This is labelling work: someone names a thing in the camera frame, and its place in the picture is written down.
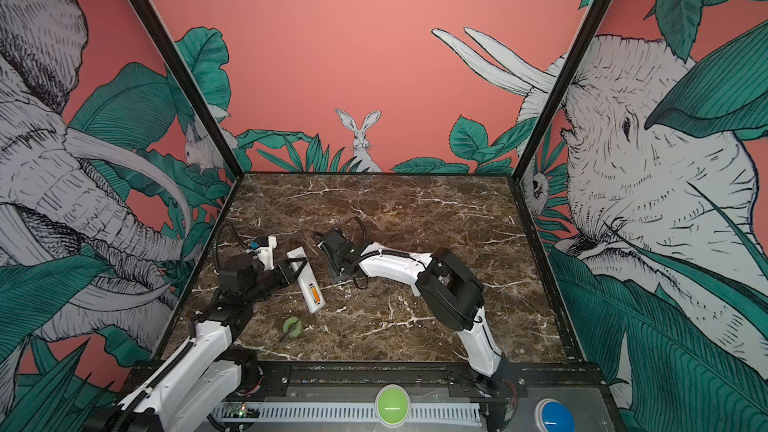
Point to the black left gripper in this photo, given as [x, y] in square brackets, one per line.
[282, 272]

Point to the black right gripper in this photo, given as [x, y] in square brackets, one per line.
[333, 265]

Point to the orange battery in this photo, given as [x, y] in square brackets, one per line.
[315, 294]

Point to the white remote control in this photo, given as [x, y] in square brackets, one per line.
[305, 280]

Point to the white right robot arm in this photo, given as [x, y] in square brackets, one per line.
[451, 290]

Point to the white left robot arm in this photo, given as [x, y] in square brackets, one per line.
[207, 367]

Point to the green tape roll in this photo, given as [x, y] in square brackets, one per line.
[292, 328]

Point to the green push button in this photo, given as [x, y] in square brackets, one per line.
[392, 405]

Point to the blue push button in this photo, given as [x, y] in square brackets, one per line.
[552, 416]

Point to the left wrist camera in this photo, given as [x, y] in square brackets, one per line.
[263, 248]

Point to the white slotted cable duct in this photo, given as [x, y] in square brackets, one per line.
[316, 412]

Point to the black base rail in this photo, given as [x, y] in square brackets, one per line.
[518, 379]

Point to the black left corner post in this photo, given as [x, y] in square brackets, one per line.
[156, 29]

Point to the black corner post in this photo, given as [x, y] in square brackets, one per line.
[156, 29]
[592, 21]

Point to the black right corner post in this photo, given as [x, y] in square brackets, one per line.
[592, 21]

